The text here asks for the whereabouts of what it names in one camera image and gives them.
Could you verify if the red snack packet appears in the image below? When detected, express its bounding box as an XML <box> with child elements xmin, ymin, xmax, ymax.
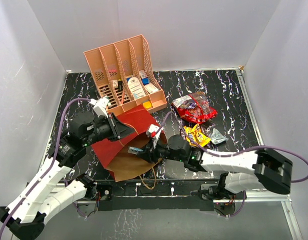
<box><xmin>172</xmin><ymin>91</ymin><xmax>217</xmax><ymax>124</ymax></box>

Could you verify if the pink plastic desk organizer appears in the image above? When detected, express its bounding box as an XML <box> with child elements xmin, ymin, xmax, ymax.
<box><xmin>84</xmin><ymin>34</ymin><xmax>167</xmax><ymax>116</ymax></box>

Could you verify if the purple brown snack packet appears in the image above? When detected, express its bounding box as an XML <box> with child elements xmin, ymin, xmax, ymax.
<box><xmin>180</xmin><ymin>129</ymin><xmax>186</xmax><ymax>140</ymax></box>

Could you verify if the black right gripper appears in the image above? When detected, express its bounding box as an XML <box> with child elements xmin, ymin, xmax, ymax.
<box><xmin>137</xmin><ymin>137</ymin><xmax>185</xmax><ymax>164</ymax></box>

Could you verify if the blue small box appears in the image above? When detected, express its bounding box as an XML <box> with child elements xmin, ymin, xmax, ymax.
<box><xmin>141</xmin><ymin>77</ymin><xmax>150</xmax><ymax>86</ymax></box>

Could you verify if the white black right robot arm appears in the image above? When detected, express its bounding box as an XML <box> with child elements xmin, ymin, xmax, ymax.
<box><xmin>136</xmin><ymin>135</ymin><xmax>292</xmax><ymax>200</ymax></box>

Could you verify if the silver grey snack packet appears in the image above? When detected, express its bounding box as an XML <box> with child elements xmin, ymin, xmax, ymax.
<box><xmin>209</xmin><ymin>128</ymin><xmax>228</xmax><ymax>145</ymax></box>

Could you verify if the yellow box in organizer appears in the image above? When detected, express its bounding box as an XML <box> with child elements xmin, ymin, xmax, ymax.
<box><xmin>142</xmin><ymin>100</ymin><xmax>152</xmax><ymax>109</ymax></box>

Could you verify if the black marker in organizer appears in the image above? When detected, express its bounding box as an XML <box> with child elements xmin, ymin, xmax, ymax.
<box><xmin>118</xmin><ymin>80</ymin><xmax>123</xmax><ymax>92</ymax></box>

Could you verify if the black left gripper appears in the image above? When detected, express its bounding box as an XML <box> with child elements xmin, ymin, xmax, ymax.
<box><xmin>83</xmin><ymin>111</ymin><xmax>135</xmax><ymax>146</ymax></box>

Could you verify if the white small box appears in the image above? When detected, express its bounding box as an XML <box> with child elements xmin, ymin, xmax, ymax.
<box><xmin>144</xmin><ymin>83</ymin><xmax>159</xmax><ymax>94</ymax></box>

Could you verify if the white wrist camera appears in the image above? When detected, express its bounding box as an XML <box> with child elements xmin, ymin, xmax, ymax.
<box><xmin>91</xmin><ymin>96</ymin><xmax>110</xmax><ymax>118</ymax></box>
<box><xmin>146</xmin><ymin>124</ymin><xmax>162</xmax><ymax>148</ymax></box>

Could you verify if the red brown paper bag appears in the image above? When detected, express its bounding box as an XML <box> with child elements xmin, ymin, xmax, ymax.
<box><xmin>91</xmin><ymin>104</ymin><xmax>167</xmax><ymax>190</ymax></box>

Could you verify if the yellow snack packet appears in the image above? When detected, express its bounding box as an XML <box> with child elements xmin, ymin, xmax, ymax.
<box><xmin>191</xmin><ymin>124</ymin><xmax>211</xmax><ymax>147</ymax></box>
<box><xmin>183</xmin><ymin>126</ymin><xmax>195</xmax><ymax>146</ymax></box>

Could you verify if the black mounting base rail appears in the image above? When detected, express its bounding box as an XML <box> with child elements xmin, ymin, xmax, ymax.
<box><xmin>96</xmin><ymin>178</ymin><xmax>247</xmax><ymax>213</ymax></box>

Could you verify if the white label card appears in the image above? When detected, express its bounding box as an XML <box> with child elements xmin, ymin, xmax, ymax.
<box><xmin>128</xmin><ymin>77</ymin><xmax>146</xmax><ymax>99</ymax></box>

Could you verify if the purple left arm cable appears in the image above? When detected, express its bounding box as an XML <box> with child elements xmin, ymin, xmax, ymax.
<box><xmin>0</xmin><ymin>98</ymin><xmax>97</xmax><ymax>240</ymax></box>

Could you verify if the light blue snack packet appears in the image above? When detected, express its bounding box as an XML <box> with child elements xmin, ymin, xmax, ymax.
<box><xmin>127</xmin><ymin>146</ymin><xmax>143</xmax><ymax>155</ymax></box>

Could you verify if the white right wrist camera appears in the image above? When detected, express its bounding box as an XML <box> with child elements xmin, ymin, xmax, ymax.
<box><xmin>146</xmin><ymin>124</ymin><xmax>162</xmax><ymax>148</ymax></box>

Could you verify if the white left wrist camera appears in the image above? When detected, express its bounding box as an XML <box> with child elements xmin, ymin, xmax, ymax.
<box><xmin>91</xmin><ymin>96</ymin><xmax>110</xmax><ymax>118</ymax></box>

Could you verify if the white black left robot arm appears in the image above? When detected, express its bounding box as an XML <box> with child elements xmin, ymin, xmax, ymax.
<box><xmin>0</xmin><ymin>112</ymin><xmax>134</xmax><ymax>240</ymax></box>

